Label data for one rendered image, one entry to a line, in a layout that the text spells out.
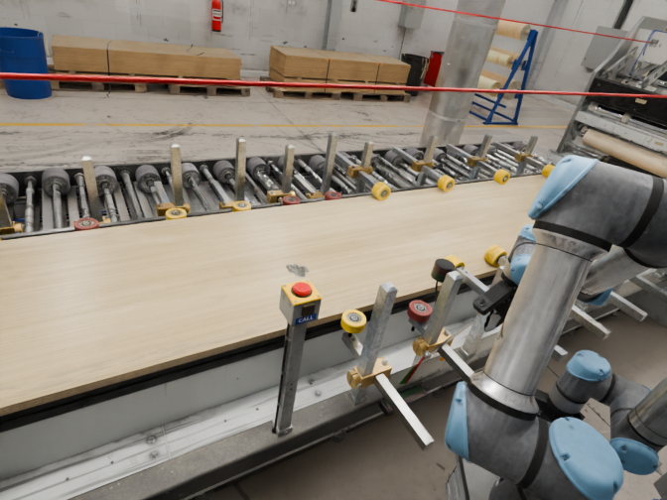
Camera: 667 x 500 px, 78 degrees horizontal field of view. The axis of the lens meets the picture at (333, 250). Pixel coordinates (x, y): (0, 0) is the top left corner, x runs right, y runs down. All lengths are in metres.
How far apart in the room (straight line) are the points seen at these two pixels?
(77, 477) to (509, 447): 1.08
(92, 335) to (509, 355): 1.05
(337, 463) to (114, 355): 1.19
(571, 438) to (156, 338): 1.00
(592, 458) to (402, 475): 1.42
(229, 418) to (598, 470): 1.01
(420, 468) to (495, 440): 1.44
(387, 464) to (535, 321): 1.52
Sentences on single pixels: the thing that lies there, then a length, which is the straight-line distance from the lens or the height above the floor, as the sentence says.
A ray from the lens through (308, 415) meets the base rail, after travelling 1.35.
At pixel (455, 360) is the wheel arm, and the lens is 1.41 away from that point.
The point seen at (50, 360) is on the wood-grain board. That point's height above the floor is 0.90.
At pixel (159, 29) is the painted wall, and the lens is 8.00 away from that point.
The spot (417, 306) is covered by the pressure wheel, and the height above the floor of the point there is 0.90.
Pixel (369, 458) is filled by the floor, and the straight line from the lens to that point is 2.14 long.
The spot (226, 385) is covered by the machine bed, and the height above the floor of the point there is 0.70.
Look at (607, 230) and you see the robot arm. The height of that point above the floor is 1.56.
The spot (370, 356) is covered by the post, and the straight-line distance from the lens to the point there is 1.24.
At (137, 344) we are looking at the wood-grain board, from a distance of 1.27.
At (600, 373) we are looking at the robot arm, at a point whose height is 1.18.
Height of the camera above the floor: 1.81
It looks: 33 degrees down
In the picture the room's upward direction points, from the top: 10 degrees clockwise
